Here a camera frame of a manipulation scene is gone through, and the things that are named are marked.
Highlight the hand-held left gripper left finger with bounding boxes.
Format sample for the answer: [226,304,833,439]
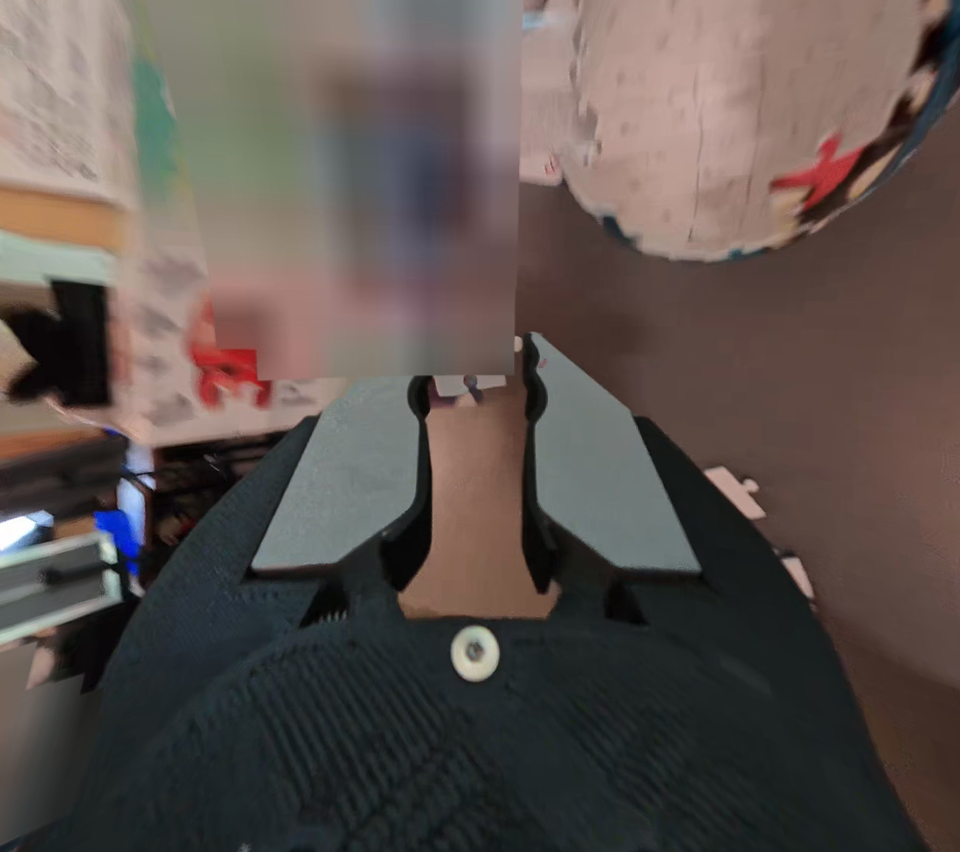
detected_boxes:
[251,376,435,591]

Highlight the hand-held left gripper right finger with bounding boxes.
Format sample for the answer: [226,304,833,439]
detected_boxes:
[522,333,702,594]

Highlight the puzzle pieces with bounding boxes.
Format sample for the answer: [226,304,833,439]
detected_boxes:
[703,464,817,604]

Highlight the partly built puzzle ball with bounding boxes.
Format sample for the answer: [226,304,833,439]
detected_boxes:
[558,0,960,262]

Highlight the colourful cardboard puzzle box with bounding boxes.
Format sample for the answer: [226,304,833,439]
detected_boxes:
[112,0,354,444]

